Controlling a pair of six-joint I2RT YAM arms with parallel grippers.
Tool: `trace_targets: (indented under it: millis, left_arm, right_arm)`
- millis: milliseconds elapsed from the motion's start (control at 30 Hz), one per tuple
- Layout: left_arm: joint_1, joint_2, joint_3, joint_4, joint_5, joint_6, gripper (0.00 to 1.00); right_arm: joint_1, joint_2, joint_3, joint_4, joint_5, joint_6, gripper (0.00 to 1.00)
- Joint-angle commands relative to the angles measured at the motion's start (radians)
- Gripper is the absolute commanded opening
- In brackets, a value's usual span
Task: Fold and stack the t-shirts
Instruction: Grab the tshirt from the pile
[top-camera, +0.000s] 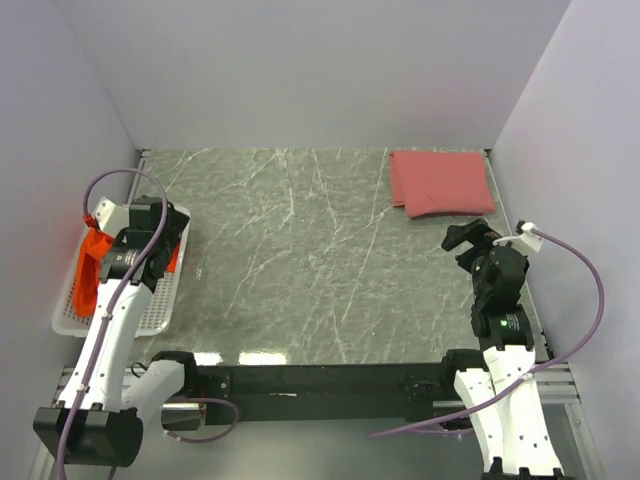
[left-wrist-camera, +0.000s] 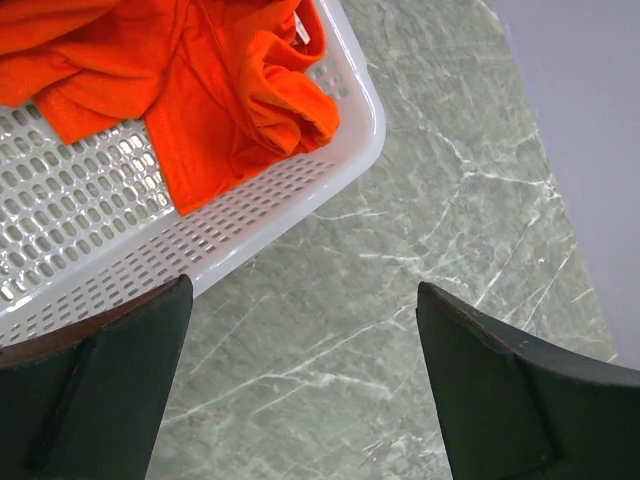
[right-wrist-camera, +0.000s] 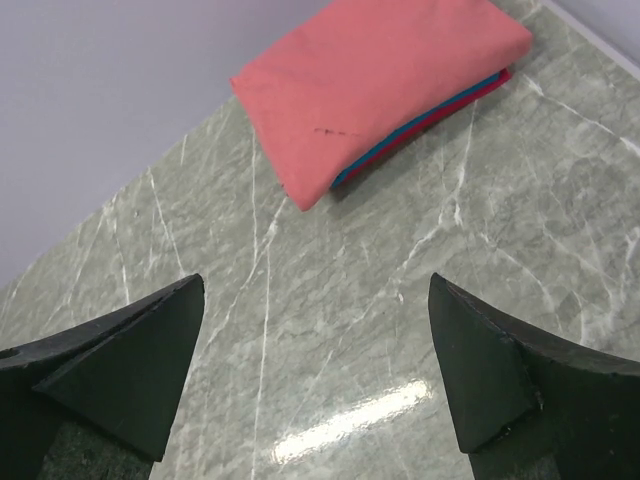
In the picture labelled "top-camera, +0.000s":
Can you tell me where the orange t shirt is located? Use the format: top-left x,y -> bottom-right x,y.
72,227 -> 183,318

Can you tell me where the white perforated plastic basket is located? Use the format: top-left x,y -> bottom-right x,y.
51,195 -> 192,340

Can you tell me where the folded pink t shirt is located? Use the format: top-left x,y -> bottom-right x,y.
389,150 -> 495,219

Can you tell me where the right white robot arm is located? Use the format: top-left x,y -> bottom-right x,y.
438,219 -> 567,479

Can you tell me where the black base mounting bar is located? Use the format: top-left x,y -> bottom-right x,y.
199,363 -> 464,422

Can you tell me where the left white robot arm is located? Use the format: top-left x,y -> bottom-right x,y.
33,196 -> 200,467

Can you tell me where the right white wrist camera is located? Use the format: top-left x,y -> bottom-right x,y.
492,220 -> 544,256

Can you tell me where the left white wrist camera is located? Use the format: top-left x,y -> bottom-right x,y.
83,197 -> 129,237

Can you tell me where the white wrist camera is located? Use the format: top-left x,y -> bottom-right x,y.
83,197 -> 129,237
492,220 -> 544,256

